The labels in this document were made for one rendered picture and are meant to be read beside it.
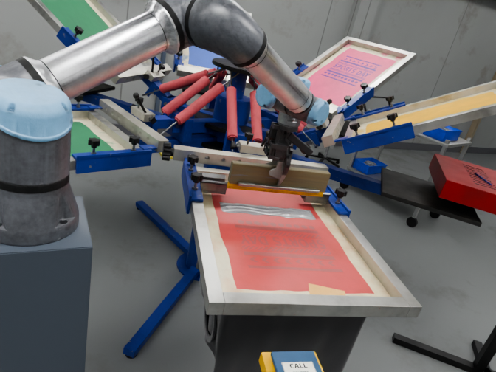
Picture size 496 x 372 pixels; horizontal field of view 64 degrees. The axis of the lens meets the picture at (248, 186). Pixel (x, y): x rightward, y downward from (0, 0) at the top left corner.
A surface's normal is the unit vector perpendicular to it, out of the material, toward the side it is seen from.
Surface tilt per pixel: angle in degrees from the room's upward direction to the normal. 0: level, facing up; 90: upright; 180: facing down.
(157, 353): 0
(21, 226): 73
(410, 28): 90
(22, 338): 90
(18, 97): 8
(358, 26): 90
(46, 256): 90
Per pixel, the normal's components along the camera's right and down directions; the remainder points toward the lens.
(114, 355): 0.21, -0.89
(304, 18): 0.43, 0.46
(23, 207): 0.30, 0.16
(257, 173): 0.21, 0.44
